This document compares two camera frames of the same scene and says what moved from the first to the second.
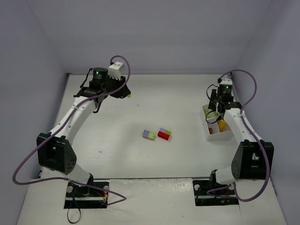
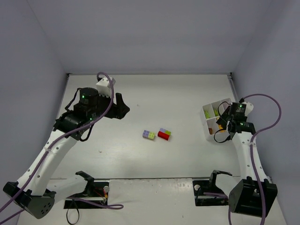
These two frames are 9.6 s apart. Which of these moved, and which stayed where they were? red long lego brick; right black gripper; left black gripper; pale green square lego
Moved: left black gripper; right black gripper
Stayed: red long lego brick; pale green square lego
